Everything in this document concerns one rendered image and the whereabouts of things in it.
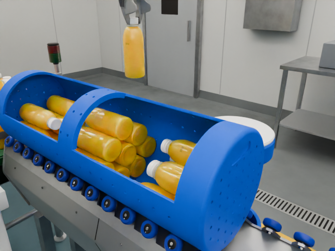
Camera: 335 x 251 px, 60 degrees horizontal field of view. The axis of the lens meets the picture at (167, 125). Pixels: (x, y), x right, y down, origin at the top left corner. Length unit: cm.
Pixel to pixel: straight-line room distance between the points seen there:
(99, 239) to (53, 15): 532
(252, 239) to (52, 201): 64
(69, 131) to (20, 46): 496
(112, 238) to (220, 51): 383
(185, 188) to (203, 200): 4
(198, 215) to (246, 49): 378
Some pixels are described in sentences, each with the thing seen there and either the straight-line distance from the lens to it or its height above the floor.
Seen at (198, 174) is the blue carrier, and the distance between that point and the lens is 54.
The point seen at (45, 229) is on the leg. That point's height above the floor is 55.
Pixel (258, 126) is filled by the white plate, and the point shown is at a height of 104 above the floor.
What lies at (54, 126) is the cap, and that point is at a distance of 102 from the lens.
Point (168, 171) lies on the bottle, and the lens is 65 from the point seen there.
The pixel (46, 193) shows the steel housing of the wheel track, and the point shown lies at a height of 87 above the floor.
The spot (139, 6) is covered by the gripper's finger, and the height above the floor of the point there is 145.
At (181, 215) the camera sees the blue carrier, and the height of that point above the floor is 110.
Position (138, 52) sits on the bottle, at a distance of 97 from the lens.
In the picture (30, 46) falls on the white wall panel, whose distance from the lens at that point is 579.
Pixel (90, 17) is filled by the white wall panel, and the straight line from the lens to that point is 637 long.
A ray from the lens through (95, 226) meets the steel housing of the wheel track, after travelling 90.
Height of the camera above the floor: 147
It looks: 23 degrees down
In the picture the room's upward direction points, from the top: straight up
